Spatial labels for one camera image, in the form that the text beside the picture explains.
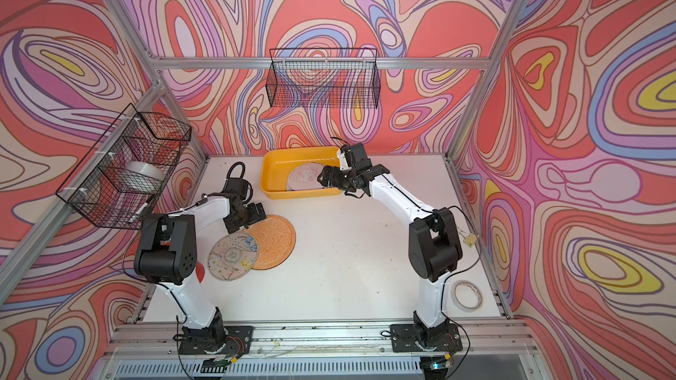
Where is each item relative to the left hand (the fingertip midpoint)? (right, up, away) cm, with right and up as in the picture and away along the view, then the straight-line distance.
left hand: (256, 220), depth 98 cm
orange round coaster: (+9, -7, -5) cm, 12 cm away
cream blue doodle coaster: (-5, -11, -10) cm, 15 cm away
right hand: (+28, +13, -9) cm, 32 cm away
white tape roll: (+68, -22, -21) cm, 75 cm away
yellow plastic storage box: (+3, +23, +17) cm, 28 cm away
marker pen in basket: (-23, +8, -25) cm, 35 cm away
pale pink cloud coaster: (+16, +17, +12) cm, 27 cm away
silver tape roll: (-21, +16, -29) cm, 39 cm away
